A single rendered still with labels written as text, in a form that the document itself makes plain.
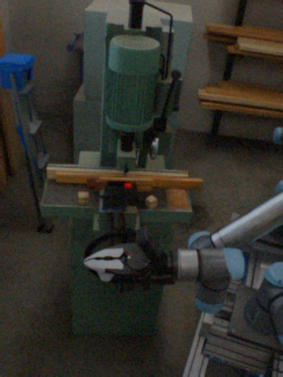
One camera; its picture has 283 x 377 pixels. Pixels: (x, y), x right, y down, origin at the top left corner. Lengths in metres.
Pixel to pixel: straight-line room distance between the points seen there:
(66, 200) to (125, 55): 0.61
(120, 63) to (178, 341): 1.51
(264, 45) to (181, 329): 2.23
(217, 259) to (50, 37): 3.28
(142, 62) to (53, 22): 2.60
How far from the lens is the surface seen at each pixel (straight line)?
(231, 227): 1.03
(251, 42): 3.32
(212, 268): 0.90
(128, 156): 1.54
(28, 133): 2.35
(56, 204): 1.56
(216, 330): 1.41
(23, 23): 3.98
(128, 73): 1.34
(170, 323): 2.31
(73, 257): 1.74
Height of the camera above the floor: 1.89
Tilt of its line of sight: 37 degrees down
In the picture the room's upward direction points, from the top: 7 degrees clockwise
